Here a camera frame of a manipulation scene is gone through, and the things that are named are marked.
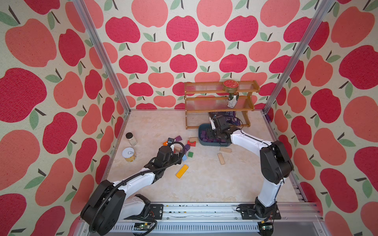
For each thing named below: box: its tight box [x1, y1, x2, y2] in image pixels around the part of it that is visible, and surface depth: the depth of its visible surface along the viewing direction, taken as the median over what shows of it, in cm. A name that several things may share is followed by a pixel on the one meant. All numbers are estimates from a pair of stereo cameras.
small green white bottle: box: [226, 91, 240, 109], surface depth 98 cm
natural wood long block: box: [217, 152, 226, 166], surface depth 95 cm
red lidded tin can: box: [222, 79, 240, 94], surface depth 93 cm
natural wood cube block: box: [189, 137, 199, 144], surface depth 103 cm
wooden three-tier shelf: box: [184, 80, 261, 130], surface depth 117 cm
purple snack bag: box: [217, 111, 241, 126], surface depth 112 cm
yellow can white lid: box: [122, 147, 137, 163], surface depth 92 cm
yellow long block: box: [175, 164, 189, 179], surface depth 90 cm
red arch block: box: [187, 140, 197, 148], surface depth 101 cm
